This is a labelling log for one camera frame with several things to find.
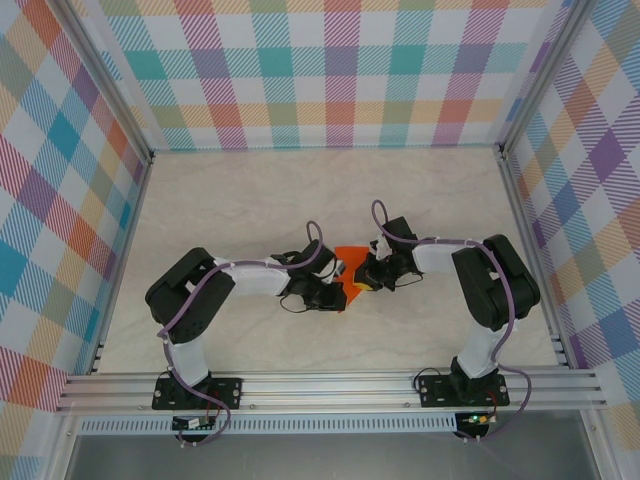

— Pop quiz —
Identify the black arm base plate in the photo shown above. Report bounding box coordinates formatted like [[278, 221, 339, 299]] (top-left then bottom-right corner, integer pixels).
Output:
[[151, 375, 244, 411], [414, 369, 511, 409]]

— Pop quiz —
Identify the orange paper sheet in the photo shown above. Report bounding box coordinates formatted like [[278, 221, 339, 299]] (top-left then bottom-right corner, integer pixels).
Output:
[[333, 244, 374, 315]]

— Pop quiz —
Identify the aluminium frame post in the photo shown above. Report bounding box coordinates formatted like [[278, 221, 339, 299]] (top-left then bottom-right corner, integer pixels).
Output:
[[499, 0, 594, 156], [58, 0, 155, 166]]

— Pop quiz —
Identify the aluminium mounting rail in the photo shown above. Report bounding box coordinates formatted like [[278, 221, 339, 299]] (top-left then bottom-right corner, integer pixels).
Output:
[[54, 367, 609, 414]]

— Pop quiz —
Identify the slotted grey cable tray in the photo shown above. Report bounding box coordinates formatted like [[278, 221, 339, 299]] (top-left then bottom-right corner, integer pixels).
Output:
[[79, 417, 459, 435]]

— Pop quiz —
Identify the aluminium side rail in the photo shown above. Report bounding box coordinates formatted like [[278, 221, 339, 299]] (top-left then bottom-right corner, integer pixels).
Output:
[[87, 152, 155, 376], [497, 144, 574, 371]]

